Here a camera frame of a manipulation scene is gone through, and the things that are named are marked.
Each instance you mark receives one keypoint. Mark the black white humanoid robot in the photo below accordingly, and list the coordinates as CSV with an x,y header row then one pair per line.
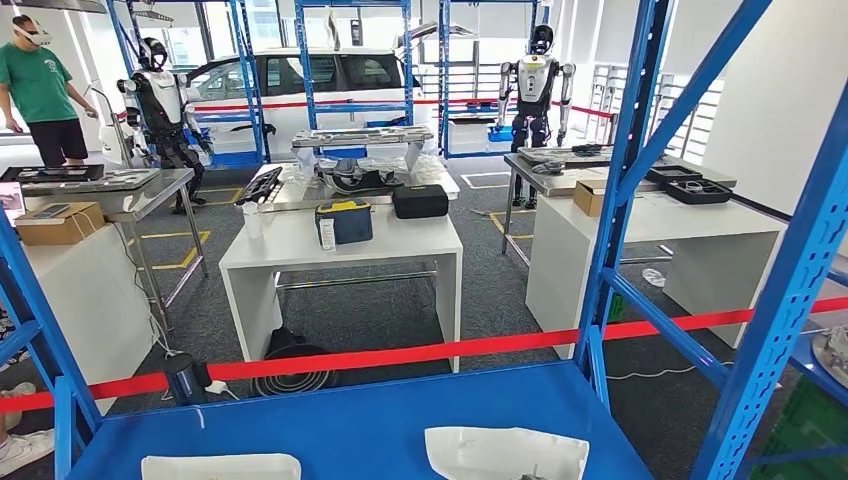
x,y
535,79
159,99

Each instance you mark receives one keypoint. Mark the black round ribbed object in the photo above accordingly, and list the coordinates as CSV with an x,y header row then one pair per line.
x,y
295,371

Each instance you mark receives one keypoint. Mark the black barrier post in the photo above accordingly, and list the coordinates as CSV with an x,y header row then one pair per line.
x,y
185,378

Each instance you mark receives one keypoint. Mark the black plastic tray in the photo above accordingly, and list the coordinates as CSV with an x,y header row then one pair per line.
x,y
672,173
699,192

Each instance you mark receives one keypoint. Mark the black rectangular case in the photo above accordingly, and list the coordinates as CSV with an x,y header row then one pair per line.
x,y
420,202

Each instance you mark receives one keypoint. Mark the black gridded tray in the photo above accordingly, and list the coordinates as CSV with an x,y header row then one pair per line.
x,y
260,185

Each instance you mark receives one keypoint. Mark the person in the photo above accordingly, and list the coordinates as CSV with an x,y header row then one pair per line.
x,y
23,454
36,86

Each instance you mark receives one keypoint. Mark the white car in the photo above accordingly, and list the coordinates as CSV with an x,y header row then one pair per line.
x,y
371,83

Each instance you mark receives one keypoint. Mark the large white plastic panel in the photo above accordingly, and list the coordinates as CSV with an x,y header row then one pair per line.
x,y
503,454

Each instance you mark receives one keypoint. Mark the long metal panel part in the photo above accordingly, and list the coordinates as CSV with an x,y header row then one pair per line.
x,y
361,137

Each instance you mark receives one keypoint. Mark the white plastic bottle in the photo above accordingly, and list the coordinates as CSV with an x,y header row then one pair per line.
x,y
252,222

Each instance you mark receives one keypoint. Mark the white table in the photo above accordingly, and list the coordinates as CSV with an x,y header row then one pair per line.
x,y
715,278
291,242
86,311

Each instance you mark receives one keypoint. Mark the small white curved part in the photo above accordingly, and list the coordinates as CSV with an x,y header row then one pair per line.
x,y
218,467

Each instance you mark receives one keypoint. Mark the dark overhead panel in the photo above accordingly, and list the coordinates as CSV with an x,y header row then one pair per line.
x,y
53,5

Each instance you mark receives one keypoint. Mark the blue yellow tool bag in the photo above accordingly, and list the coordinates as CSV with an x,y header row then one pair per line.
x,y
351,225

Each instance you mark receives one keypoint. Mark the open laptop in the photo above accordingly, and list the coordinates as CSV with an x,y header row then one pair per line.
x,y
10,199

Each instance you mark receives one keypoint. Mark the flat metal panel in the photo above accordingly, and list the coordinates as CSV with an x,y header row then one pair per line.
x,y
126,177
563,154

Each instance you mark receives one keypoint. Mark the white metal frames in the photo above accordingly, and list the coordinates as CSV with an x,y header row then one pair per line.
x,y
669,112

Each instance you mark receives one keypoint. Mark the green plastic crate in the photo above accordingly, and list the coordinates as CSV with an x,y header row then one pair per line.
x,y
808,430
616,308

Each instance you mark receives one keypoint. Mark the black flat tray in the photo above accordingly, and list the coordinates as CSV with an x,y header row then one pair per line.
x,y
53,173

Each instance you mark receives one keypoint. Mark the blue metal shelf rack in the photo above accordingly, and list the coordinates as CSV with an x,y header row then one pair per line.
x,y
444,66
303,66
252,99
364,424
805,361

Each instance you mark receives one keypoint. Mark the black curved car part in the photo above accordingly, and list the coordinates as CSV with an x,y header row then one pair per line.
x,y
358,179

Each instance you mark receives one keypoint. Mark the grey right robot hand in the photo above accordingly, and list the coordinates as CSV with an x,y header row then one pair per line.
x,y
533,477

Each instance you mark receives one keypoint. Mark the white power adapter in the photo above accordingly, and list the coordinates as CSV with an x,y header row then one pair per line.
x,y
217,387

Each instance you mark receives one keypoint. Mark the round metal disc part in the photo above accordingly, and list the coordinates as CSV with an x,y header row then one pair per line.
x,y
835,351

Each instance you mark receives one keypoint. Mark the cardboard box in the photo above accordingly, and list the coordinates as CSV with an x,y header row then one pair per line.
x,y
60,228
584,199

